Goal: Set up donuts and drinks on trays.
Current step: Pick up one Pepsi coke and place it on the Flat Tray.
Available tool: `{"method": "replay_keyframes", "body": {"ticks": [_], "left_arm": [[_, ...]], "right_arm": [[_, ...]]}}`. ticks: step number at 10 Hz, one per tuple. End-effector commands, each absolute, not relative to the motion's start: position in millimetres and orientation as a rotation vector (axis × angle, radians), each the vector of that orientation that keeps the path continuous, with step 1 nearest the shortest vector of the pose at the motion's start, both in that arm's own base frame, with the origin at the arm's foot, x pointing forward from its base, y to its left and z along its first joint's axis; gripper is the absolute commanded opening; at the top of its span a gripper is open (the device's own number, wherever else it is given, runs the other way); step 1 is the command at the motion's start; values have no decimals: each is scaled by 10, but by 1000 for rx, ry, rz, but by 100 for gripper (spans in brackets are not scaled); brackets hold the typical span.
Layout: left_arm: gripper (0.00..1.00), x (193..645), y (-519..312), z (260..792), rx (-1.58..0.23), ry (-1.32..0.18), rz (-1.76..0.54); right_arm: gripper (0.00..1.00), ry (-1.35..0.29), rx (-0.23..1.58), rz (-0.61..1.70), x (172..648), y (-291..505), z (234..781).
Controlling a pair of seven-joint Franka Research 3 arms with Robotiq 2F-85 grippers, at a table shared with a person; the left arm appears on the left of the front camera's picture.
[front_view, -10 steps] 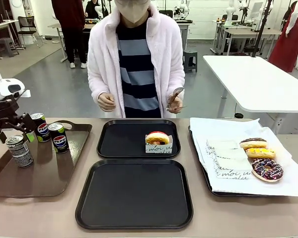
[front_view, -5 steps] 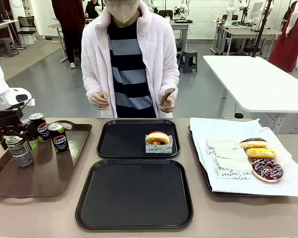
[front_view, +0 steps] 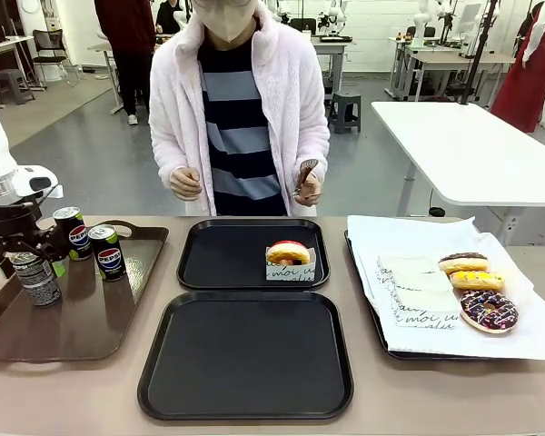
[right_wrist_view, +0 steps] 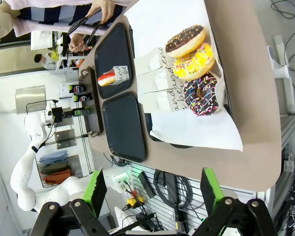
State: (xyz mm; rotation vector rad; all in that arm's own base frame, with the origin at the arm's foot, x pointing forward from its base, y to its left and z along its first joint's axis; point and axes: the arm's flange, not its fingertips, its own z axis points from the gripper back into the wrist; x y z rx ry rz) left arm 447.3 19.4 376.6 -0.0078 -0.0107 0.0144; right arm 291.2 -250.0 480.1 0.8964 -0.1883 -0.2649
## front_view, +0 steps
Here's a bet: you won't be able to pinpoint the person in pink fleece jacket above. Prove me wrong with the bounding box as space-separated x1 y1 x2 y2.
148 0 332 218

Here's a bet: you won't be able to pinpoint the white table with grey legs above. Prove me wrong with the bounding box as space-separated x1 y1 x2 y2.
370 100 545 237

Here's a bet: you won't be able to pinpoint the black vertical pole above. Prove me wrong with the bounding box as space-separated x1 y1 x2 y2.
457 0 501 106

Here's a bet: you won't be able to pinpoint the red glazed donut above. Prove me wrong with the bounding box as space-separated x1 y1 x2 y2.
266 240 312 267

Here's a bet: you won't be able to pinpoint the black tray under paper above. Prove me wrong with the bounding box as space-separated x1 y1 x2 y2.
342 229 545 362

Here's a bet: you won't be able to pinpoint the chocolate glazed donut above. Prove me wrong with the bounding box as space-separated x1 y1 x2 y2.
437 252 491 275

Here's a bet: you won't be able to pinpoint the white background desk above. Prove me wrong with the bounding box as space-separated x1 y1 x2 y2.
307 35 350 97

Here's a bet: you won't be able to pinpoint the white paper sheet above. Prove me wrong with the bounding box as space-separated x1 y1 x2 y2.
346 214 545 362

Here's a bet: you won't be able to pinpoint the beige background work table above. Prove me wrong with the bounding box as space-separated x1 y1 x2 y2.
395 43 517 103

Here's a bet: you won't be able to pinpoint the brown plastic tray with handles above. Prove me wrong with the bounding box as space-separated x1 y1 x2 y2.
0 220 170 364

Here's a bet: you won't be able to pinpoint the person in dark red top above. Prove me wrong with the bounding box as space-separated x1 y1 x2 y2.
93 0 158 126

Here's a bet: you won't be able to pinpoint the person right hand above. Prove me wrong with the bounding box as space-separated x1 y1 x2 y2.
168 166 204 202

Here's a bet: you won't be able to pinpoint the pink frosted donut in box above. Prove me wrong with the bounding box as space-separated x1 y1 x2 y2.
264 246 317 283

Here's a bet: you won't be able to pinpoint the grey plastic stool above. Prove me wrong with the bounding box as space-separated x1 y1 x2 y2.
328 90 363 135

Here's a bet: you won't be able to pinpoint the black office chair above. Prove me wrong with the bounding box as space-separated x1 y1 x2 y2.
30 28 80 88

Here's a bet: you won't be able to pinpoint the dark grey stool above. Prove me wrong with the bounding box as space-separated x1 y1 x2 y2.
0 68 36 106

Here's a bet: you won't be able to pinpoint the yellow glazed sprinkle donut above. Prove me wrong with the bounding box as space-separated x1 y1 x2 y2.
449 270 506 292

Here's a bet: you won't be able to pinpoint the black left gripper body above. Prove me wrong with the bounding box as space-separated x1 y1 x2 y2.
0 198 51 265

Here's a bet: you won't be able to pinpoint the black Pepsi can blue logo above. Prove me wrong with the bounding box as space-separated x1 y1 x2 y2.
87 223 128 283
53 206 94 263

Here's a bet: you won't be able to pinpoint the brown metal tongs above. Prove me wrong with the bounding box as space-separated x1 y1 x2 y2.
292 158 321 197

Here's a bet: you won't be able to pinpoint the person left hand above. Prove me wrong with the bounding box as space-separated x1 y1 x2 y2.
292 173 323 207

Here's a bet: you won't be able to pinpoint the chocolate donut with sprinkles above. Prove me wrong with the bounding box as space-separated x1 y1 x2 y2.
459 289 520 336

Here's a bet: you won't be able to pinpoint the beige face mask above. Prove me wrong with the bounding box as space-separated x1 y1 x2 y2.
193 0 256 45

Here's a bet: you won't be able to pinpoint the small black serving tray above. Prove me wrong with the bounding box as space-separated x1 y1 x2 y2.
176 218 332 292

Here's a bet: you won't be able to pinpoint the large black serving tray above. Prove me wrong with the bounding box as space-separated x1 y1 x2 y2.
136 291 355 421

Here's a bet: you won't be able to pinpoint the black Pepsi can silver text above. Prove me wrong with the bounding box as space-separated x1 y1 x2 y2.
10 252 63 307

